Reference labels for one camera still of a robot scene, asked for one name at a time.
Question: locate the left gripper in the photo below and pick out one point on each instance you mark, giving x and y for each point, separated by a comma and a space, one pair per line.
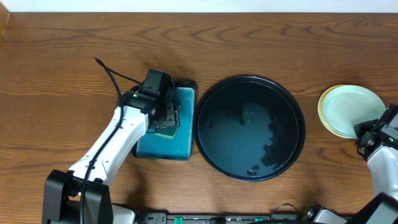
169, 115

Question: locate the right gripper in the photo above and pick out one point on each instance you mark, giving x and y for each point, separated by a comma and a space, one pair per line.
364, 129

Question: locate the green scrubbing sponge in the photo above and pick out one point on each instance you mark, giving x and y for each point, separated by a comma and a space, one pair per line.
168, 133

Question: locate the black rectangular water tray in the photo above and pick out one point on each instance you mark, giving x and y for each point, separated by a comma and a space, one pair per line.
151, 146

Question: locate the light blue plate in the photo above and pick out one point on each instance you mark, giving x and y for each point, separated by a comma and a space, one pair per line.
348, 105

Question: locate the yellow plate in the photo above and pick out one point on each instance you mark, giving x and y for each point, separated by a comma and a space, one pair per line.
321, 115

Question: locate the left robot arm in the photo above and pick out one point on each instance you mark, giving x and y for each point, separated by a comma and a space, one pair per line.
82, 194

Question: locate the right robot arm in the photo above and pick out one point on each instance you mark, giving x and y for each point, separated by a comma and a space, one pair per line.
382, 164

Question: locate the round black tray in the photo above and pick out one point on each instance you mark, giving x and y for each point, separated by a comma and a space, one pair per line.
249, 128

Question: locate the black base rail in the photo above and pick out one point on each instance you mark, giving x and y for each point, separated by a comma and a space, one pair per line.
163, 218

